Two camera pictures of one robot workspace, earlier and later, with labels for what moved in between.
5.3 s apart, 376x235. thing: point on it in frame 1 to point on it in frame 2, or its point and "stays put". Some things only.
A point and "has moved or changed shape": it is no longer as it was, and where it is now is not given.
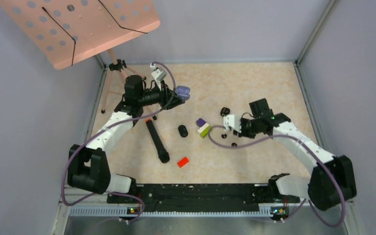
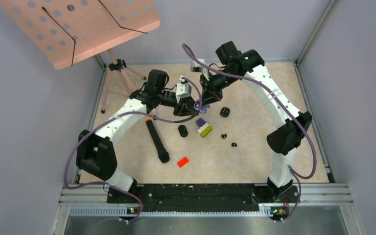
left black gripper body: x=164 y=94 to x=178 y=109
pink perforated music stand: x=68 y=31 stays put
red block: x=183 y=162 stays put
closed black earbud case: x=183 y=130 stays put
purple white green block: x=204 y=127 stays put
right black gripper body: x=249 y=128 to x=215 y=84
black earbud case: x=224 y=111 stays put
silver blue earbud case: x=183 y=91 has moved or changed shape
